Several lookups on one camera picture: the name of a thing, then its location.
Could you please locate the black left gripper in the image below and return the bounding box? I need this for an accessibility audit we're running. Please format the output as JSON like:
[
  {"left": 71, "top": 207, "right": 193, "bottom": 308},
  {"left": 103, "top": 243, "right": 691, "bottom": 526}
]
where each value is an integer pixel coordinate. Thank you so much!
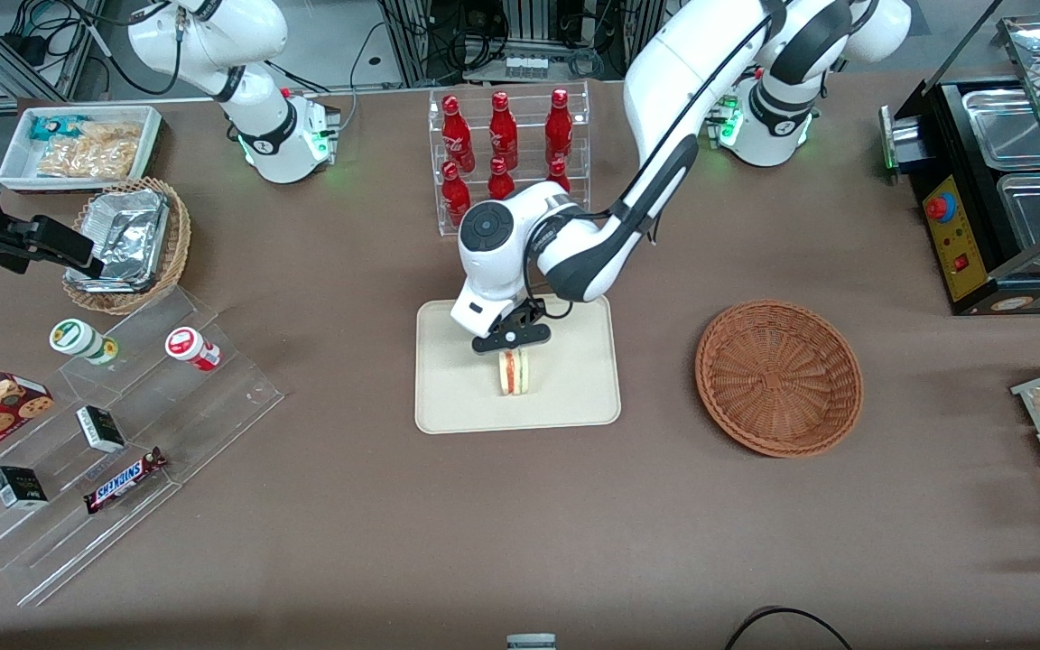
[{"left": 471, "top": 300, "right": 552, "bottom": 366}]

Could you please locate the triangular sandwich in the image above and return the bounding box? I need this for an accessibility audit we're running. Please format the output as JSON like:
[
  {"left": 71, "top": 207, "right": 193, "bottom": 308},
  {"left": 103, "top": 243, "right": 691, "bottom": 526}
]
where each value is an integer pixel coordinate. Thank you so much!
[{"left": 497, "top": 349, "right": 533, "bottom": 398}]

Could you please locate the beige plastic tray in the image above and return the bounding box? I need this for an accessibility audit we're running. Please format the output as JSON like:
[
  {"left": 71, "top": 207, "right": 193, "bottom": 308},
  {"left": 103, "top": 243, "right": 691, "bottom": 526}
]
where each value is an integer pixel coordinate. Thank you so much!
[{"left": 415, "top": 291, "right": 622, "bottom": 435}]

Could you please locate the oval brown wicker basket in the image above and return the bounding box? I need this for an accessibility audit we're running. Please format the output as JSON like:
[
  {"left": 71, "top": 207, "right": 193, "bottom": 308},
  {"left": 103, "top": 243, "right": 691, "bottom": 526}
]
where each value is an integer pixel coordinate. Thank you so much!
[{"left": 61, "top": 177, "right": 193, "bottom": 317}]

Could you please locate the round brown wicker basket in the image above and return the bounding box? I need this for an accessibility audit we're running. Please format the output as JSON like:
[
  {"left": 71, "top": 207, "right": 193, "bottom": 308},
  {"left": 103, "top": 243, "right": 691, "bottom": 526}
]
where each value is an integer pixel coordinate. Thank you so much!
[{"left": 695, "top": 300, "right": 865, "bottom": 459}]

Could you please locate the aluminium foil container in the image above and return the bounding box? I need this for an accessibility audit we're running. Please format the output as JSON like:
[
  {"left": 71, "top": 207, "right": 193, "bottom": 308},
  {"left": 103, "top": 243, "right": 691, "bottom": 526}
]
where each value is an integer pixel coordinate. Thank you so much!
[{"left": 66, "top": 188, "right": 171, "bottom": 293}]

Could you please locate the white rectangular bin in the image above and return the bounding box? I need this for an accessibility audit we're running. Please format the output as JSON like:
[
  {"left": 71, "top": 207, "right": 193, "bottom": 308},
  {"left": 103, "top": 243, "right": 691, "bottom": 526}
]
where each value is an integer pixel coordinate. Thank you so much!
[{"left": 0, "top": 105, "right": 165, "bottom": 195}]

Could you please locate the clear bag of chips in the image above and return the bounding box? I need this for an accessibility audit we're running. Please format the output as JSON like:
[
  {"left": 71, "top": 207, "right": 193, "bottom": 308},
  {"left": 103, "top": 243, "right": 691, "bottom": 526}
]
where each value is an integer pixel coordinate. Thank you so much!
[{"left": 36, "top": 121, "right": 144, "bottom": 181}]

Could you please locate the green lid cup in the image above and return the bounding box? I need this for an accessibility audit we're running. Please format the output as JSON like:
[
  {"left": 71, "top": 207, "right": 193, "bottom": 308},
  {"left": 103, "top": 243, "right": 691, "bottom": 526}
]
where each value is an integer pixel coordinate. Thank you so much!
[{"left": 49, "top": 318, "right": 121, "bottom": 367}]

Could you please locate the teal snack bag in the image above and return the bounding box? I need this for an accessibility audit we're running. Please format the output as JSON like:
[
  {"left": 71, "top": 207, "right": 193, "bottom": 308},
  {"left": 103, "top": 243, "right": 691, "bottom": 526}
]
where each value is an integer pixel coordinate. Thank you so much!
[{"left": 28, "top": 115, "right": 88, "bottom": 142}]

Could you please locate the clear acrylic bottle rack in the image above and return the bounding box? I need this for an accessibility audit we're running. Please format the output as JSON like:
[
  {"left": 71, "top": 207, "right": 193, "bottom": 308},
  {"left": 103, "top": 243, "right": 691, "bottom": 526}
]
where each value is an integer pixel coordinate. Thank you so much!
[{"left": 428, "top": 80, "right": 592, "bottom": 238}]

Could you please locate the red lid cup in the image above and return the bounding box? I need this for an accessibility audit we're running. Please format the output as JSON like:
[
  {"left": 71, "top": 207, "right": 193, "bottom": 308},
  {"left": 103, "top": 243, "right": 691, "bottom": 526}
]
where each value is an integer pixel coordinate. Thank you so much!
[{"left": 164, "top": 327, "right": 223, "bottom": 374}]

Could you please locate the small black box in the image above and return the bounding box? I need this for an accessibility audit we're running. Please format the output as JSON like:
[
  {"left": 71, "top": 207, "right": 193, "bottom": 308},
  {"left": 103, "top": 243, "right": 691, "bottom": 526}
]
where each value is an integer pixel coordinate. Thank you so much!
[
  {"left": 0, "top": 465, "right": 51, "bottom": 512},
  {"left": 75, "top": 405, "right": 128, "bottom": 455}
]

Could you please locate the clear acrylic stepped shelf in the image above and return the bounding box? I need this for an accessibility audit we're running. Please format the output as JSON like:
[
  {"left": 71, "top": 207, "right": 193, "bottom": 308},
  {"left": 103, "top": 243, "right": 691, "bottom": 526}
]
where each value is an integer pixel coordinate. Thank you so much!
[{"left": 0, "top": 284, "right": 286, "bottom": 608}]

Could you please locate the snickers bar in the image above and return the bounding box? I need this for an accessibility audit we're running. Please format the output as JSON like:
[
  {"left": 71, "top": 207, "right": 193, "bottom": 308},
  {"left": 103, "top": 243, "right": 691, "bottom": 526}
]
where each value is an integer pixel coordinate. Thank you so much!
[{"left": 83, "top": 446, "right": 170, "bottom": 516}]

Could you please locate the black food warmer display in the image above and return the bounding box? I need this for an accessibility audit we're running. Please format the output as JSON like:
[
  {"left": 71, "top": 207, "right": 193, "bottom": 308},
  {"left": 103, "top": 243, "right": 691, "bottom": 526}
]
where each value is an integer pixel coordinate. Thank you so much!
[{"left": 878, "top": 14, "right": 1040, "bottom": 318}]

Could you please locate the aluminium frame rail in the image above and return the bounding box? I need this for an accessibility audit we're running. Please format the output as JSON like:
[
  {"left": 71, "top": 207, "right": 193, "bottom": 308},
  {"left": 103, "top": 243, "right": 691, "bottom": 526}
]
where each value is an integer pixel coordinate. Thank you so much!
[{"left": 0, "top": 32, "right": 66, "bottom": 115}]

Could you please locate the aluminium frame rack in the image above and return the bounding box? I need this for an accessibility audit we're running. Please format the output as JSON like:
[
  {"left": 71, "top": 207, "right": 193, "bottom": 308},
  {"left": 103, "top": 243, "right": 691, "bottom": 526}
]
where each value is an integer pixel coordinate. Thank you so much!
[{"left": 379, "top": 0, "right": 667, "bottom": 88}]

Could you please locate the black cable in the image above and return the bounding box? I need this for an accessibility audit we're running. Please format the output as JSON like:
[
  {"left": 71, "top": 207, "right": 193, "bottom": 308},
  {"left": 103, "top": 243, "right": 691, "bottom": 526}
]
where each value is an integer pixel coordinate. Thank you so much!
[{"left": 723, "top": 606, "right": 856, "bottom": 650}]

